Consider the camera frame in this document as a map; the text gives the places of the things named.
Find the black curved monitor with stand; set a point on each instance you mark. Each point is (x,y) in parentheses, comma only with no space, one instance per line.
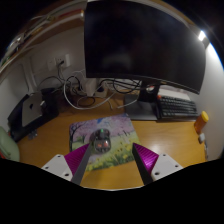
(140,40)

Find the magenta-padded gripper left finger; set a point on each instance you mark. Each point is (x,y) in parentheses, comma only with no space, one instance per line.
(75,161)

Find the flower meadow print mouse pad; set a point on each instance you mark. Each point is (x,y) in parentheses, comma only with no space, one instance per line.
(121,133)

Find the wooden wall shelf unit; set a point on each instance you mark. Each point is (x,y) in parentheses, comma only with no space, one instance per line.
(40,30)

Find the silver mini computer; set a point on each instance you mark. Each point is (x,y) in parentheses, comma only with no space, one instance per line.
(31,109)

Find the pale green object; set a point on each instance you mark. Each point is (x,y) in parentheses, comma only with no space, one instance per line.
(8,146)

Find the white wall socket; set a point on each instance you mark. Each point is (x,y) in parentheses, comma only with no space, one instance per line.
(60,62)

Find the dark mechanical keyboard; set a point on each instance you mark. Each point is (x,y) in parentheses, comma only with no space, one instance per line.
(176,107)

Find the white power strip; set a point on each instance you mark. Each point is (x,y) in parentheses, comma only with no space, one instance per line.
(95,88)

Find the black desktop stand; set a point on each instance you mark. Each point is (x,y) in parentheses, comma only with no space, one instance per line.
(51,101)

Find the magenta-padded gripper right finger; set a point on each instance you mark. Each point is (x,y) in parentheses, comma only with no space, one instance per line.
(149,160)

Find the amber jar with yellow lid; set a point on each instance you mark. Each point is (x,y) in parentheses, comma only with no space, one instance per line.
(201,122)

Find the transparent computer mouse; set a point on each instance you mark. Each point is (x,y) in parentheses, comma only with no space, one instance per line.
(100,141)

